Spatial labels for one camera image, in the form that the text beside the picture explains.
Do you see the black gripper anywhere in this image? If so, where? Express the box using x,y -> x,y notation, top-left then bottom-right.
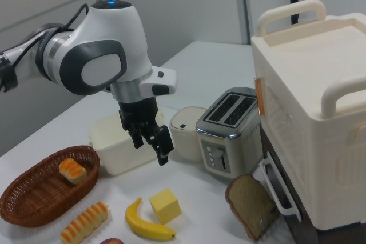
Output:
118,97 -> 175,167

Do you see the yellow cube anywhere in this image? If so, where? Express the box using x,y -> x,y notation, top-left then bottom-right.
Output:
148,187 -> 183,226

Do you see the small white lidded bin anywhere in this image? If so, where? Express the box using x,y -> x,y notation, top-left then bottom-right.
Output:
169,106 -> 208,161

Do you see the white square plastic container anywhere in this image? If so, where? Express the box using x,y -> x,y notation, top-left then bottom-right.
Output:
87,109 -> 172,176

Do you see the cream and chrome toaster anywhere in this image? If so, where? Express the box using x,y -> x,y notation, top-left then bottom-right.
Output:
195,86 -> 264,181

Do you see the yellow banana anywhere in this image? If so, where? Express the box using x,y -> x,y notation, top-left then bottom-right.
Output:
125,197 -> 177,239

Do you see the small striped bread roll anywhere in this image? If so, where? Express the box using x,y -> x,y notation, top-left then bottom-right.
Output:
59,158 -> 87,185

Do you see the long striped bread loaf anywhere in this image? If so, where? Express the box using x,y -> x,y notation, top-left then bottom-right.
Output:
59,201 -> 110,244

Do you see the red apple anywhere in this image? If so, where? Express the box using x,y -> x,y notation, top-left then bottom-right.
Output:
98,237 -> 125,244

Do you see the brown drawer unit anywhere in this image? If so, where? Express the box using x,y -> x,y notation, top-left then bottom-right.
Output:
258,123 -> 325,244

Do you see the copper cabinet door handle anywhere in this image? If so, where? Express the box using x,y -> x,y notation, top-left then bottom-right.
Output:
254,77 -> 265,118

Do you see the white drawer handle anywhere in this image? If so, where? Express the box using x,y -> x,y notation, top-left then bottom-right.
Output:
258,158 -> 303,222

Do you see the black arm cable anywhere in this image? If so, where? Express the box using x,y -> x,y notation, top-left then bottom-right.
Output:
0,3 -> 90,93

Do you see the cream toy cabinet with handles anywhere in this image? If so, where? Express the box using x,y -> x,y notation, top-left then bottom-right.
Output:
250,0 -> 366,232

